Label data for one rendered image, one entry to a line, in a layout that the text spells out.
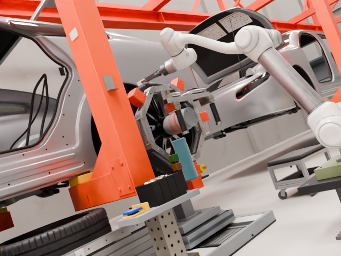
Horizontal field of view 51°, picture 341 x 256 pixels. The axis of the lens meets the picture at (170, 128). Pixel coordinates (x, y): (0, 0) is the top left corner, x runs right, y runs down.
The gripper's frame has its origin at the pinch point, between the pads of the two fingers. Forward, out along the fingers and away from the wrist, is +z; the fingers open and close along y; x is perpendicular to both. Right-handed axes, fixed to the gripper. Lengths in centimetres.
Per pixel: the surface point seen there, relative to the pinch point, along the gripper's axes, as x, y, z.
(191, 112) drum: -32.6, -9.9, -24.3
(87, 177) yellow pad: -39, -34, 50
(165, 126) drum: -33.2, -10.7, -4.9
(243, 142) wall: -204, 723, 74
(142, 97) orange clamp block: -10.6, -20.6, -3.3
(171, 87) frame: -12.1, 4.9, -15.4
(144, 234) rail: -78, -63, 15
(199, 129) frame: -47, 15, -17
